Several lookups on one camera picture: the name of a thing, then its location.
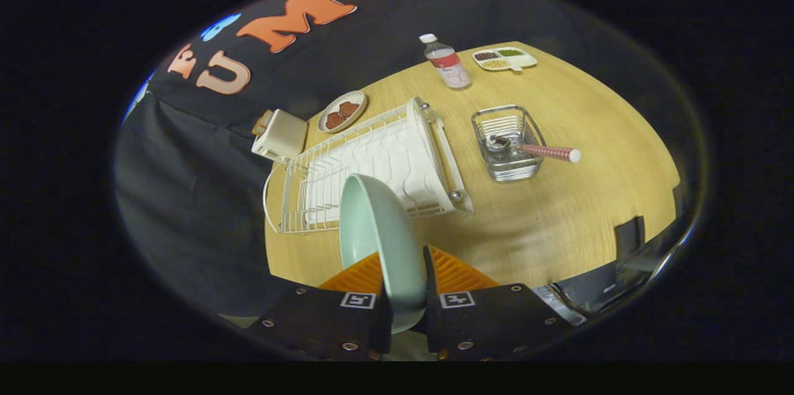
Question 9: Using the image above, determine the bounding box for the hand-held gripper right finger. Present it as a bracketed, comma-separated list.
[423, 245, 574, 362]

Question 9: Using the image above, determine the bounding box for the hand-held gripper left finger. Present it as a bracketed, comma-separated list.
[247, 251, 393, 362]

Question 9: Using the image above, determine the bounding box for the pale green plate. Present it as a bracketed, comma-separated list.
[339, 173, 429, 335]

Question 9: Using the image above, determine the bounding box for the white wire dish rack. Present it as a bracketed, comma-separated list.
[262, 96, 475, 236]

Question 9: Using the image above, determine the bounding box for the metal wire basket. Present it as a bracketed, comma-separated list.
[471, 104, 546, 182]

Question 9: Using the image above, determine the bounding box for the spoon with red checked handle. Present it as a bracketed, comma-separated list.
[485, 135, 582, 164]

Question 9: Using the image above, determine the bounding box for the beige plate with brown food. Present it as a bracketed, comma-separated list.
[317, 90, 368, 134]

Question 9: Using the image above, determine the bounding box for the cream toaster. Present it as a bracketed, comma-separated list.
[251, 109, 309, 163]

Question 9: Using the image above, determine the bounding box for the black table edge pad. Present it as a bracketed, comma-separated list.
[614, 216, 646, 259]

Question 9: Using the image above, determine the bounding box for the clear plastic water bottle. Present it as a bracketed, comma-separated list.
[419, 33, 473, 91]

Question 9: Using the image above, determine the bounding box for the white divided snack tray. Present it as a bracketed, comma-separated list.
[472, 47, 538, 73]

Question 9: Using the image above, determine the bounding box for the dark grey metal frame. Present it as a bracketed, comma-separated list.
[532, 240, 689, 327]

